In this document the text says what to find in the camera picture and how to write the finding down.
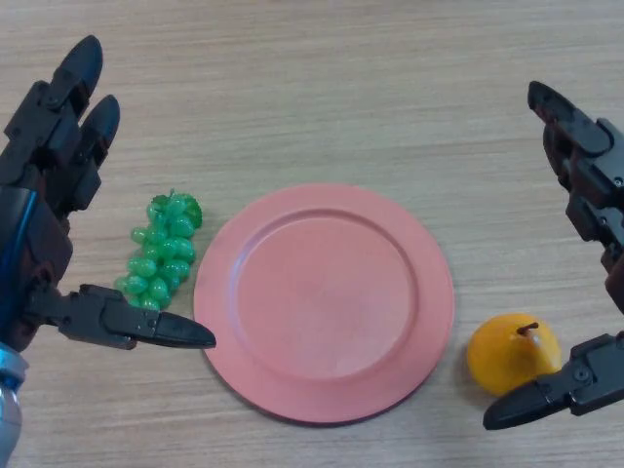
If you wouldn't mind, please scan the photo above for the green grape bunch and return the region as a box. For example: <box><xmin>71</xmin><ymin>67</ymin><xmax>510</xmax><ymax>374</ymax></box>
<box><xmin>114</xmin><ymin>188</ymin><xmax>205</xmax><ymax>313</ymax></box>

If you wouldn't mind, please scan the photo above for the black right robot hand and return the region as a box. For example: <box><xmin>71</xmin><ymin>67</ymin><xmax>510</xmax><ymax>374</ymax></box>
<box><xmin>482</xmin><ymin>80</ymin><xmax>624</xmax><ymax>431</ymax></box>

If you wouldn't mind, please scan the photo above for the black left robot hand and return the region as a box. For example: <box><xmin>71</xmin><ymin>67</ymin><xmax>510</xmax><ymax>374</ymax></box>
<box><xmin>0</xmin><ymin>34</ymin><xmax>217</xmax><ymax>353</ymax></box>

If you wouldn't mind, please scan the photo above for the pink round plate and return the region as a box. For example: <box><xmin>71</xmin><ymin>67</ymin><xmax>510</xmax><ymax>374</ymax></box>
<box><xmin>193</xmin><ymin>183</ymin><xmax>456</xmax><ymax>430</ymax></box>

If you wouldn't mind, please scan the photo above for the yellow pear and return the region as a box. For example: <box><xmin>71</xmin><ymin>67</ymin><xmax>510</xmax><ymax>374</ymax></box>
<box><xmin>466</xmin><ymin>314</ymin><xmax>562</xmax><ymax>397</ymax></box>

